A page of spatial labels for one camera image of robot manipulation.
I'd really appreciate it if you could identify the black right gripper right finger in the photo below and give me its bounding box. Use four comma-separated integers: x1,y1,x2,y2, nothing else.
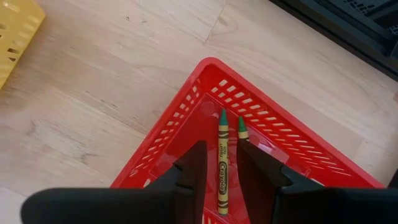
236,139,398,224

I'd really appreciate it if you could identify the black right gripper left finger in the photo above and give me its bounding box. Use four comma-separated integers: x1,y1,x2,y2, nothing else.
20,139,208,224

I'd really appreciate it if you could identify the green crayon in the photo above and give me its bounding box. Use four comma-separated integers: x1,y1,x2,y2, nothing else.
217,108,230,217
237,116,250,142

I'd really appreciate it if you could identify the red plastic basket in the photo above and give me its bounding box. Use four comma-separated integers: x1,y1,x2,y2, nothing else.
110,57,386,224

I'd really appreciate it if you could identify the black plastic crate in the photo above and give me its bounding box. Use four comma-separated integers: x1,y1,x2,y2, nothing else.
323,0,398,60

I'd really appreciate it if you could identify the yellow plastic basket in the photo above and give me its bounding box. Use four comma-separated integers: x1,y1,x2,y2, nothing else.
0,0,46,90

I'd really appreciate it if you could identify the black aluminium table frame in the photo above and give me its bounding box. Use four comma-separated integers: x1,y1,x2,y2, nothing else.
269,0,398,82

